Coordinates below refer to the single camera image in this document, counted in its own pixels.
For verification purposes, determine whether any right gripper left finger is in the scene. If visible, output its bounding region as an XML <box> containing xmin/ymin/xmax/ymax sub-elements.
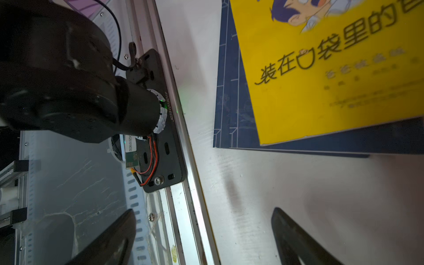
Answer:
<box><xmin>68</xmin><ymin>209</ymin><xmax>136</xmax><ymax>265</ymax></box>

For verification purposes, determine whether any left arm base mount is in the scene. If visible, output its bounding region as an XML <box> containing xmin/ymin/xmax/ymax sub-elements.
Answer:
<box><xmin>124</xmin><ymin>49</ymin><xmax>188</xmax><ymax>193</ymax></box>

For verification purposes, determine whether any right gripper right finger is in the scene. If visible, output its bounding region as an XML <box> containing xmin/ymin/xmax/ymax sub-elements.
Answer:
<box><xmin>271</xmin><ymin>208</ymin><xmax>341</xmax><ymax>265</ymax></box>

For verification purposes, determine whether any yellow cover book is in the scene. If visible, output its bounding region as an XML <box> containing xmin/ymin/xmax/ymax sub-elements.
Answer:
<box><xmin>230</xmin><ymin>1</ymin><xmax>424</xmax><ymax>146</ymax></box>

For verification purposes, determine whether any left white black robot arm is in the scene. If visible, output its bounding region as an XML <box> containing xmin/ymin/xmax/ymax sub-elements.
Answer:
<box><xmin>1</xmin><ymin>1</ymin><xmax>167</xmax><ymax>143</ymax></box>

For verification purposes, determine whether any blue book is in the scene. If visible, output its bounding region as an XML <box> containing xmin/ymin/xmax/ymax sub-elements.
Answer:
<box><xmin>213</xmin><ymin>1</ymin><xmax>424</xmax><ymax>158</ymax></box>

